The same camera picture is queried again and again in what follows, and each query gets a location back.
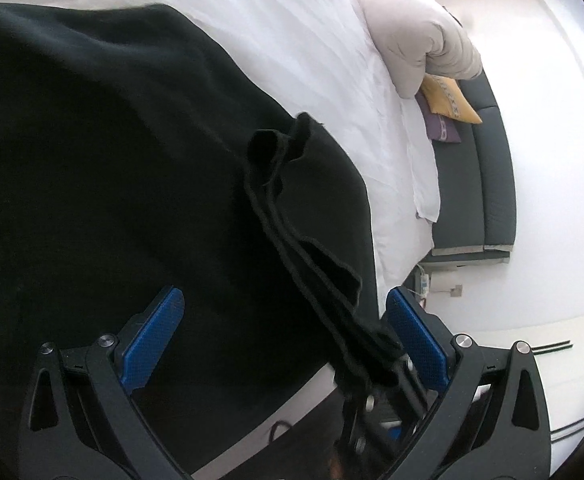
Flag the black cable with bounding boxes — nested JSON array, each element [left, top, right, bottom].
[[547, 410, 584, 442], [533, 341, 574, 357]]

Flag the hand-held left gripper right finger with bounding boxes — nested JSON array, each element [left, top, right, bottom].
[[386, 286, 553, 480]]

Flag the purple pillow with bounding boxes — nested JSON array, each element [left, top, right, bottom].
[[415, 93, 463, 145]]

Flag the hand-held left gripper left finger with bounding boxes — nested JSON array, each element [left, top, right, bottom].
[[18, 285, 193, 480]]

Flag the yellow pillow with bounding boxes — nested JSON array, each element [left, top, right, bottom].
[[418, 73, 484, 125]]

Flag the rolled beige duvet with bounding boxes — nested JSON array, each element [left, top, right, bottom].
[[338, 0, 484, 100]]

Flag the dark grey padded headboard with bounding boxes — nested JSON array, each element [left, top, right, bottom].
[[430, 66, 518, 265]]

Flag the black pants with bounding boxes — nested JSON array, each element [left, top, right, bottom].
[[0, 2, 409, 480]]

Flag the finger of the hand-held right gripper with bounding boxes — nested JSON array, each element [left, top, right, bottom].
[[336, 375, 385, 480], [391, 360, 430, 433]]

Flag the bed with white sheet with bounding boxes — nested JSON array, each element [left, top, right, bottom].
[[0, 0, 443, 480]]

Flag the white charger cable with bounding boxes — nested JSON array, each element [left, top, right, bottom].
[[415, 267, 435, 309]]

